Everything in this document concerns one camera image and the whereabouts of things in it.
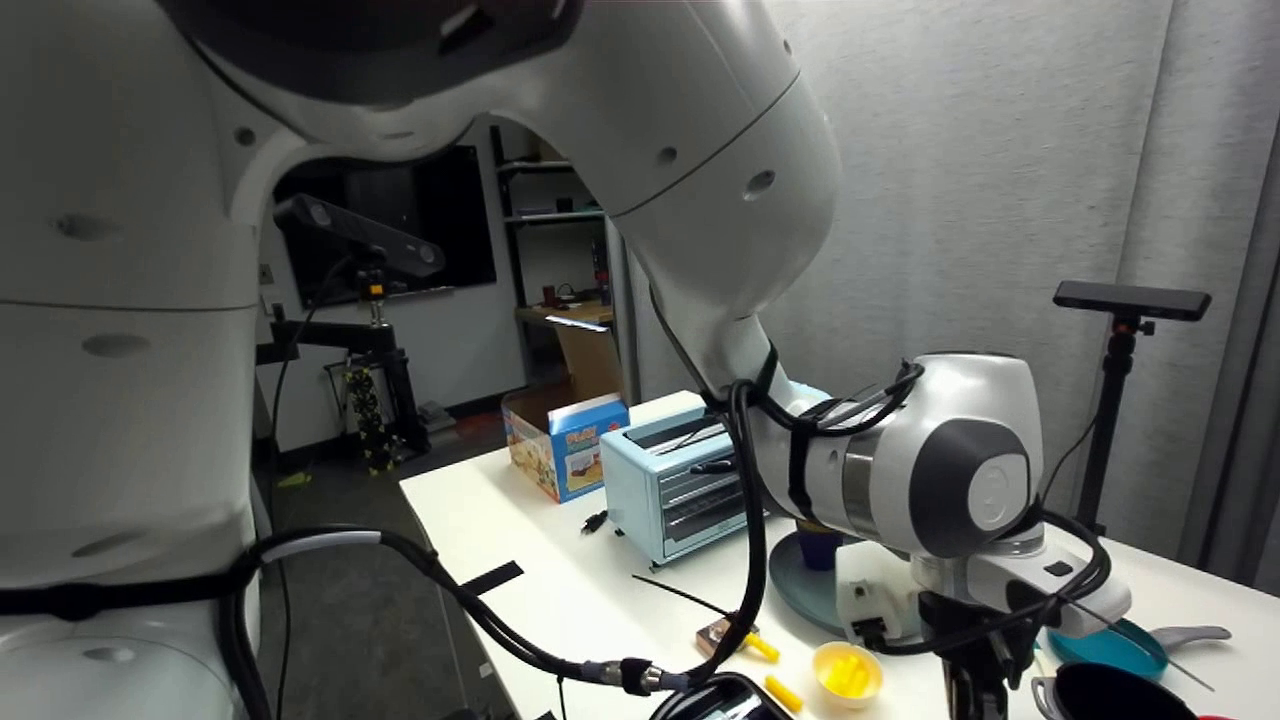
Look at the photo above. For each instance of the dark purple toy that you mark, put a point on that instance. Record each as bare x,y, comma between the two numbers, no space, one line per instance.
818,548

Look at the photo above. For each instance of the black plastic tray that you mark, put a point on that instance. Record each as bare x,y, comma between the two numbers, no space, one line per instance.
714,704

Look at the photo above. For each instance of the small cream plastic bowl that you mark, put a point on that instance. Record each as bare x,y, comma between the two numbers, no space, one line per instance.
848,674

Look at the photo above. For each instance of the black camera tripod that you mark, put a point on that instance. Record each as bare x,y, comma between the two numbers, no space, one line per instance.
380,346

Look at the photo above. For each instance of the black tape piece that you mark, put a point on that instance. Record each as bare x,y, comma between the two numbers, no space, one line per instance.
491,580

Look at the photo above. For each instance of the teal flat dish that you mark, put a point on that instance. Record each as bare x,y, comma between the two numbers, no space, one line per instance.
1105,647

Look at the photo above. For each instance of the large grey plate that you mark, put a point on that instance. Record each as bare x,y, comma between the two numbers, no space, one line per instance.
822,602

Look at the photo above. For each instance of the small black clip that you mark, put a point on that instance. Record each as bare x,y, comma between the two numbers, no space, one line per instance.
598,523

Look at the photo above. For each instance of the grey utensil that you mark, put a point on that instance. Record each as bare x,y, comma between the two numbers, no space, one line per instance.
1192,639

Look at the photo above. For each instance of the black wall monitor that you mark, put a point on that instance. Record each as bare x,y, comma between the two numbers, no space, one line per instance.
443,212

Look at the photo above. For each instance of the blue cereal box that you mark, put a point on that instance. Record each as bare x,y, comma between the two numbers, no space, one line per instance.
580,447

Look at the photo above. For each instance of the small brown card box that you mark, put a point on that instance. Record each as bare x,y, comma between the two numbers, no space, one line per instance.
714,639

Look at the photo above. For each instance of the yellow toy fry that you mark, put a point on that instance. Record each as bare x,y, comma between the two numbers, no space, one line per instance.
787,694
761,649

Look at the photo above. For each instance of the brown cardboard box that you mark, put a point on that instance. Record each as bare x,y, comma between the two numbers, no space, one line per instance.
586,363

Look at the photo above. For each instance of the black bar camera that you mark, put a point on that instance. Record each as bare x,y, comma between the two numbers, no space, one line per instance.
1133,303

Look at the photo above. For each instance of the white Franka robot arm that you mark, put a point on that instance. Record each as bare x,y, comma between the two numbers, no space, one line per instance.
123,335

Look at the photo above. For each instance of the black camera stand pole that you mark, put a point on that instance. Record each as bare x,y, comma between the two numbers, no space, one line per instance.
1105,443

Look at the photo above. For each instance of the white shelf unit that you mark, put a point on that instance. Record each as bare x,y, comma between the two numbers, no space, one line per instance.
555,212

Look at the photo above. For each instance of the grey curtain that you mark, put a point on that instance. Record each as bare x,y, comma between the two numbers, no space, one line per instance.
963,172

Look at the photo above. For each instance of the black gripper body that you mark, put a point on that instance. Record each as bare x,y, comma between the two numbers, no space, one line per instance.
981,641

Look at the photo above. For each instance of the black stereo camera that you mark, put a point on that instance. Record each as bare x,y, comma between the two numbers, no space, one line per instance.
361,237

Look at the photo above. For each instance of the thin dark stick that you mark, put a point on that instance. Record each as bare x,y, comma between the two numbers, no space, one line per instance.
682,595

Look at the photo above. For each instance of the black cup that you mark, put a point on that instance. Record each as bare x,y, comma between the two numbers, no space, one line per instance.
1123,698

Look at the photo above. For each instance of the light blue toy toaster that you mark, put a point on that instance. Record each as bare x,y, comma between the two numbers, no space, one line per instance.
665,495

